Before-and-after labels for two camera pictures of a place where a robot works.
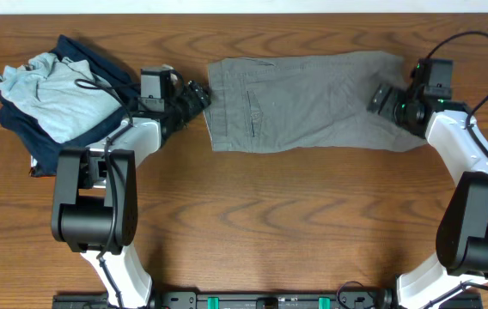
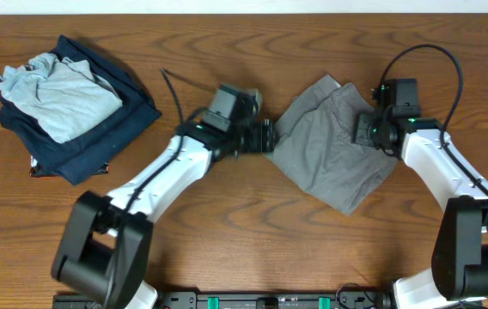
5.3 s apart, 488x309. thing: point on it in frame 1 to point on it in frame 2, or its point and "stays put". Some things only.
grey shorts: (305, 103) to (314, 141)
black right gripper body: (396, 107) to (368, 130)
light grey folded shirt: (45, 89) stays put
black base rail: (264, 299) stays put
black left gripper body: (197, 99) to (267, 137)
